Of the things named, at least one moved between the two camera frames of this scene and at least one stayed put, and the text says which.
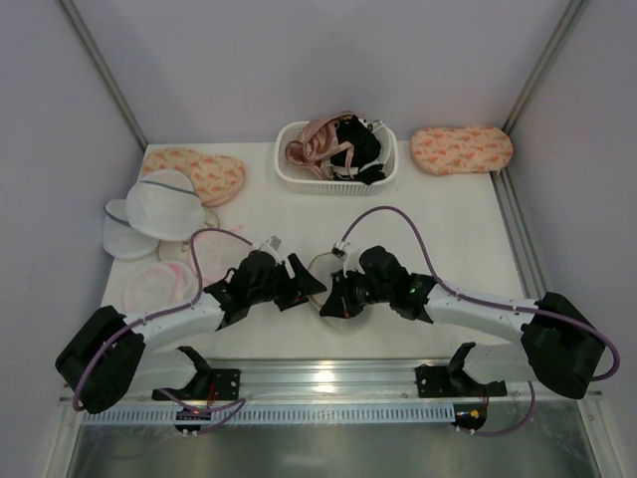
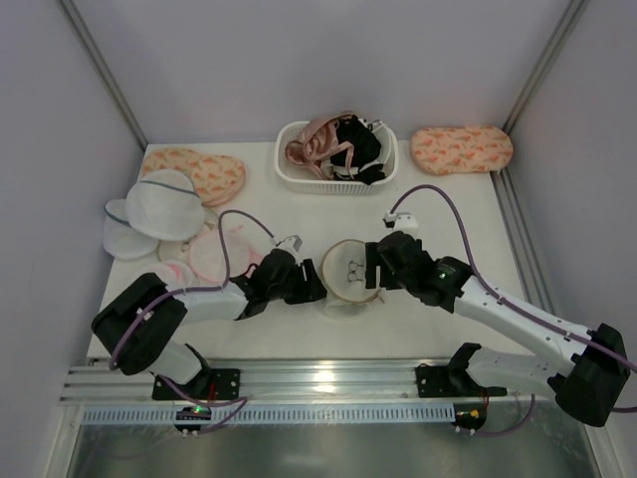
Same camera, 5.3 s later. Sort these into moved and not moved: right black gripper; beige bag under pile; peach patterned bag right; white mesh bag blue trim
Moved: right black gripper
Not moved: white mesh bag blue trim; beige bag under pile; peach patterned bag right
